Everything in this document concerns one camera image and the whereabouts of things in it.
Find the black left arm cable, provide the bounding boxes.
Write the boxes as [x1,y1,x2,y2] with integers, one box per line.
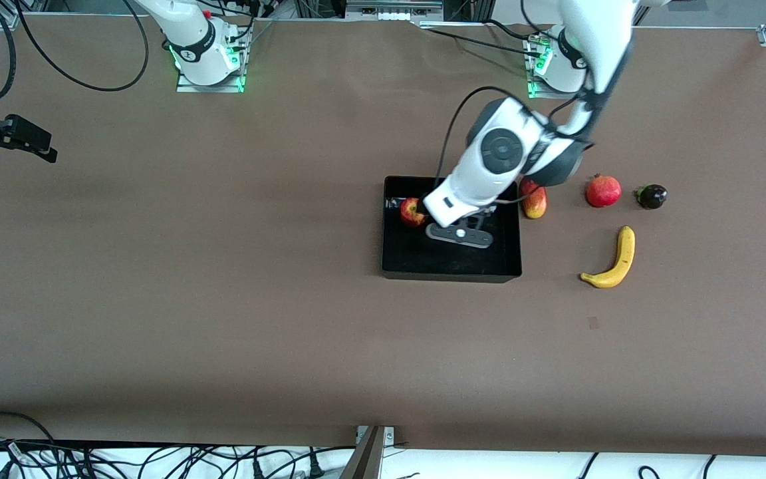
[434,85,596,190]

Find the red pomegranate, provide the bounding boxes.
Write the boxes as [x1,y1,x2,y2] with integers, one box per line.
[586,174,622,208]

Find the grey device with ports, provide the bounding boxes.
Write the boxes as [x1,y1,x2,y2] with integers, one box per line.
[345,0,444,21]

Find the black plastic box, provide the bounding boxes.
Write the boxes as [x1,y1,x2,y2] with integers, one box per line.
[381,176,523,283]

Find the grey camera post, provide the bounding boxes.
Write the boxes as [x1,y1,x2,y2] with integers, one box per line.
[340,424,385,479]

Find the yellow banana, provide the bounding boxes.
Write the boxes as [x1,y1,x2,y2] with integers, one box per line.
[580,226,636,289]

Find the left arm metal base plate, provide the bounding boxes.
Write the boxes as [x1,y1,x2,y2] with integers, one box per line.
[526,33,598,100]

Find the dark purple mangosteen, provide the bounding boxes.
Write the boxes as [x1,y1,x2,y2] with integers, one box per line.
[635,184,668,210]

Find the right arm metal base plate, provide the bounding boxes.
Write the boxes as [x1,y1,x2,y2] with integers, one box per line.
[176,40,245,94]

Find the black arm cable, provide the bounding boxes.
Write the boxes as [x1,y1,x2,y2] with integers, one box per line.
[434,85,596,190]
[0,0,151,104]

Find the black base cable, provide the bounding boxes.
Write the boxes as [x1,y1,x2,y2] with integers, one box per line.
[421,25,543,58]

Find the metal post bracket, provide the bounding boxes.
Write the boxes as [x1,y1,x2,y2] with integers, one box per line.
[355,426,396,445]

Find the red apple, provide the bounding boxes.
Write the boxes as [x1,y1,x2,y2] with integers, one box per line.
[400,197,428,229]

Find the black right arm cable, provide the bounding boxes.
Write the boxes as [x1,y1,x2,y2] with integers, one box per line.
[0,0,151,104]

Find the red yellow mango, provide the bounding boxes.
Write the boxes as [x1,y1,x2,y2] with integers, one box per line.
[521,178,549,220]

